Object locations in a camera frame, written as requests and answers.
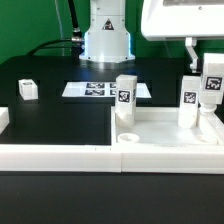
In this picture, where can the white square table top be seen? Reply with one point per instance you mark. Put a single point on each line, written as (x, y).
(159, 126)

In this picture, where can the white fence rail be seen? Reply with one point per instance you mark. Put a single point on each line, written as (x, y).
(132, 158)
(4, 118)

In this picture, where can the white left fence rail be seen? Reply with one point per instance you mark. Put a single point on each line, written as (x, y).
(4, 118)

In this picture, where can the white front fence rail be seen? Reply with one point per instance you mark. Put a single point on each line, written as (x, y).
(132, 158)

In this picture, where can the white fiducial marker base sheet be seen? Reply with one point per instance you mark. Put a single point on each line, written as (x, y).
(89, 89)

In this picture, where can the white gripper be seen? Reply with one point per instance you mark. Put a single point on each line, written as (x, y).
(183, 19)

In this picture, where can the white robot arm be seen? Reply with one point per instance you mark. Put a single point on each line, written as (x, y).
(108, 41)

